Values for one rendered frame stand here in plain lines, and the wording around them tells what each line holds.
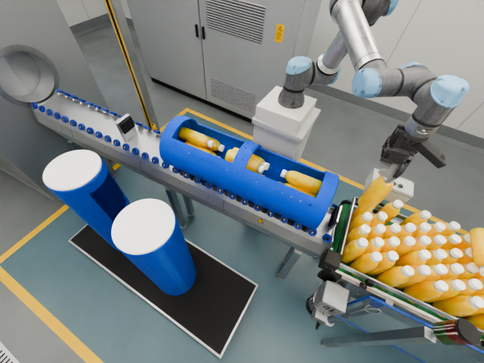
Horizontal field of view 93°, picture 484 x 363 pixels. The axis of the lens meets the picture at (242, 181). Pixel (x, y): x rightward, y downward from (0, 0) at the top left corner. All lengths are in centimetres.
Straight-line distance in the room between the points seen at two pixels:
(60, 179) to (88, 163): 15
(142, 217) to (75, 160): 55
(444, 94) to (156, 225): 109
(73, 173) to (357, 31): 138
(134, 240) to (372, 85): 104
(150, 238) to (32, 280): 160
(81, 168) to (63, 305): 123
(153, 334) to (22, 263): 126
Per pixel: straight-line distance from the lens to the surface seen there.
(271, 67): 265
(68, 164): 155
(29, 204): 303
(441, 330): 106
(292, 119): 130
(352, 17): 92
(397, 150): 87
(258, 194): 107
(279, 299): 209
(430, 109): 79
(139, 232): 115
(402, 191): 141
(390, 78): 78
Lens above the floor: 202
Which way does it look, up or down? 54 degrees down
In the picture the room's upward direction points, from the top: 5 degrees clockwise
